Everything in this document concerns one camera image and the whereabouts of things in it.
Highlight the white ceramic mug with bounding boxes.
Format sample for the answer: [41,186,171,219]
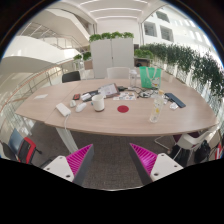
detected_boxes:
[92,94,105,112]

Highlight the red and blue chair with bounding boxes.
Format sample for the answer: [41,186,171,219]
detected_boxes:
[0,129,41,164]

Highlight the dark blue notebook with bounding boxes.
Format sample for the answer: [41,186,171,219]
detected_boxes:
[165,93,186,108]

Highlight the tablet with open booklet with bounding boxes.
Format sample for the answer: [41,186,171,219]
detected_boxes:
[98,83,119,98]

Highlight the green tote bag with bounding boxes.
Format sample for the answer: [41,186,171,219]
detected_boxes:
[140,66,162,89]

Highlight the small dark red case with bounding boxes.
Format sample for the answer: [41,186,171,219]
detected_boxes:
[72,94,80,100]

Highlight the white paper on table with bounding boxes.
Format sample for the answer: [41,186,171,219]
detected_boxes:
[34,94,48,99]

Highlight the small white round device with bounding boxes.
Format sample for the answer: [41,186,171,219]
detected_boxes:
[70,100,76,108]

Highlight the black backpack on floor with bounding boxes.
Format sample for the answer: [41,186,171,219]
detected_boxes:
[194,140,211,163]

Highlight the crumpled clear plastic wrapper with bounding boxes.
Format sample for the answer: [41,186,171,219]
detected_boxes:
[170,102,179,110]

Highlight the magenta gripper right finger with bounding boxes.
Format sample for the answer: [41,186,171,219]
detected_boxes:
[129,143,182,185]

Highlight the white computer mouse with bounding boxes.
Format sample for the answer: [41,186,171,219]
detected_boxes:
[76,103,87,112]

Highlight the black chair behind table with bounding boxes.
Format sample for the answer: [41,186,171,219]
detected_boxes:
[62,71,81,83]

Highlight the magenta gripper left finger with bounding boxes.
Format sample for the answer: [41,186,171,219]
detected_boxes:
[44,144,94,186]

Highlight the tangled black cables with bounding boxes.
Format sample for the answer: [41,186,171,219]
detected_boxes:
[127,85,159,100]

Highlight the clear plastic water bottle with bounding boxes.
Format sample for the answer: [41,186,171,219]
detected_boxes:
[149,90,164,123]

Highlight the white cabinet with plants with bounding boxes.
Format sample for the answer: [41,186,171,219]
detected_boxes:
[89,33,134,79]

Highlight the green hedge plant row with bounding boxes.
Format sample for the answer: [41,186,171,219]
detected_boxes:
[134,43,224,99]

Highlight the white chair behind table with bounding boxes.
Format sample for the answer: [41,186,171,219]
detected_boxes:
[107,67,129,79]

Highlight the clear glass jar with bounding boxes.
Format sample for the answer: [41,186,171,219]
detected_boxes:
[129,70,137,87]

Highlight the white chair at right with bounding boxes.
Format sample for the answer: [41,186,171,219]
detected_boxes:
[172,125,219,150]

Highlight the sticker sheet on table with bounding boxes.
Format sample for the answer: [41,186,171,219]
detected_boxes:
[114,92,136,101]

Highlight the red round coaster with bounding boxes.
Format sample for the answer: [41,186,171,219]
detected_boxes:
[117,105,129,113]

